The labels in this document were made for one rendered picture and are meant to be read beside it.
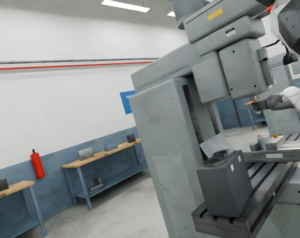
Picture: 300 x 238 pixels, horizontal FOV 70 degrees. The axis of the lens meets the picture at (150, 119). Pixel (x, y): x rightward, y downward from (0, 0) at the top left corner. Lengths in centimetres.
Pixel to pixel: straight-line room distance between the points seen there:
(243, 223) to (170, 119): 84
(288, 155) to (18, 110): 450
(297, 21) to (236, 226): 71
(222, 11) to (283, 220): 118
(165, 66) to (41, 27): 441
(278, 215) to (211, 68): 90
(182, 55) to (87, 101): 413
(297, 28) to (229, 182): 54
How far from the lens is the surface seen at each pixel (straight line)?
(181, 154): 150
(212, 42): 139
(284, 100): 127
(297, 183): 132
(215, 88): 138
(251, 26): 131
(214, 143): 160
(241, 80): 133
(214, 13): 139
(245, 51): 132
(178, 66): 153
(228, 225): 91
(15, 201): 479
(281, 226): 149
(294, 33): 85
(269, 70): 137
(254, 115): 840
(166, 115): 149
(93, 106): 545
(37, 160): 469
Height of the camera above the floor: 137
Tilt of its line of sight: 1 degrees down
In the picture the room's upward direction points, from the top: 16 degrees counter-clockwise
